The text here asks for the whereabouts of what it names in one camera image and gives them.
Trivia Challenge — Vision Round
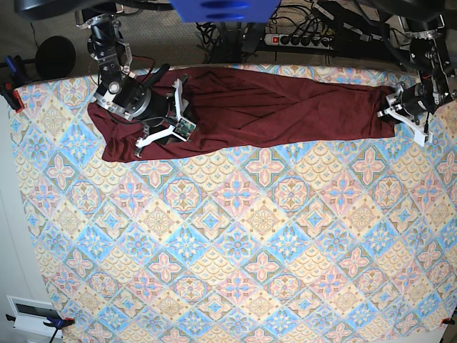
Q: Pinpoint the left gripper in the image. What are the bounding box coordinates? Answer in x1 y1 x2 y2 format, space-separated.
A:
377 84 434 138

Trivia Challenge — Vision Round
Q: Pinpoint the blue clamp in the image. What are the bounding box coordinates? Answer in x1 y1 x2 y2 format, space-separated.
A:
5 314 75 342
1 55 25 113

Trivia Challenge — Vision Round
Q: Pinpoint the blue clamp upper left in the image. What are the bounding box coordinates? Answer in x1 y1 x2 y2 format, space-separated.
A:
1 55 25 113

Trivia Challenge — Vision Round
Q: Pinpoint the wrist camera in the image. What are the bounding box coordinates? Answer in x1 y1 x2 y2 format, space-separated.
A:
172 117 196 141
413 130 433 147

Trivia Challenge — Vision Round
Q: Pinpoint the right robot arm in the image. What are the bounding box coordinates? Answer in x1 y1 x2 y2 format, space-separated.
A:
14 1 196 157

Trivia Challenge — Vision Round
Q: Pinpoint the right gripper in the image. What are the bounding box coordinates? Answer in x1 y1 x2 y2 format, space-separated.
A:
134 74 191 157

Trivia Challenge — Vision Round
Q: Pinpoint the blue clamp lower left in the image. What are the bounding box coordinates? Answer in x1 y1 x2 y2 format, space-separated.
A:
5 314 75 342

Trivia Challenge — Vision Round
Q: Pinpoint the maroon t-shirt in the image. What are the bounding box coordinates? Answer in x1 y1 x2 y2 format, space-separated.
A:
87 67 397 164

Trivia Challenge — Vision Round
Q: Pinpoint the orange clamp right edge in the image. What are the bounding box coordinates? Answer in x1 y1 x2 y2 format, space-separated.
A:
441 318 456 325

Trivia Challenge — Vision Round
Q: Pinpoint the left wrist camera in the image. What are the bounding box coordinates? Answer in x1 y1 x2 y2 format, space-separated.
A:
413 130 433 147

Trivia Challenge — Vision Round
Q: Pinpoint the black round stool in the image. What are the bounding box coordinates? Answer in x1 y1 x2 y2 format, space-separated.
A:
35 36 76 80

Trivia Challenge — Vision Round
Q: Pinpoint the patterned tablecloth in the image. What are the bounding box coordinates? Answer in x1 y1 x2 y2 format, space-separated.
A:
9 77 456 342

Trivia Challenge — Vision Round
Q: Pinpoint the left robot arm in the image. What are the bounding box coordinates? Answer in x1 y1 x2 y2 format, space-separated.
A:
353 1 456 146

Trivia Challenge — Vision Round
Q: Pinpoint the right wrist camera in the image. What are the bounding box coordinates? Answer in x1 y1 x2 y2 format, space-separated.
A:
172 117 196 141

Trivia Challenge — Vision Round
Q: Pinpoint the white floor vent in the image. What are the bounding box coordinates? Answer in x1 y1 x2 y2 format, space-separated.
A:
6 295 59 337

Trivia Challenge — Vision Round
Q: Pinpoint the white power strip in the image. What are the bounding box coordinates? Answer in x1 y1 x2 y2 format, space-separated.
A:
263 34 333 50

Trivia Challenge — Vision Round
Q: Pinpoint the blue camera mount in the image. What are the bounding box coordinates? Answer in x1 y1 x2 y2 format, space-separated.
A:
170 0 281 24

